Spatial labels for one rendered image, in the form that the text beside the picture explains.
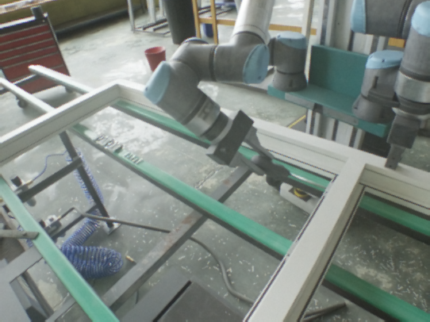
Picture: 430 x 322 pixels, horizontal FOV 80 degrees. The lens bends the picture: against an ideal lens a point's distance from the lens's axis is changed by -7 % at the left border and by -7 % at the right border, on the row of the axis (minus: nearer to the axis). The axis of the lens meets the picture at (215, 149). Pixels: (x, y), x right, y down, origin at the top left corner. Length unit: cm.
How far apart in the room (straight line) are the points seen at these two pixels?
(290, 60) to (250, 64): 85
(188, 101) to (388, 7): 47
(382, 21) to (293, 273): 55
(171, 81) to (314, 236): 42
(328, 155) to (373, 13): 35
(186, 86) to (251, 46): 17
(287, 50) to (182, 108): 94
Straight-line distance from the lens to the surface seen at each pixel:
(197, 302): 88
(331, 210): 62
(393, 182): 77
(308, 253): 55
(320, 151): 77
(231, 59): 64
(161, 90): 59
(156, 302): 94
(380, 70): 126
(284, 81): 151
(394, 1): 73
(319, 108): 146
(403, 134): 64
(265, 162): 70
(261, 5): 76
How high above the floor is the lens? 140
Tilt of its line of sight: 38 degrees down
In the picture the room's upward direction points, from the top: 7 degrees counter-clockwise
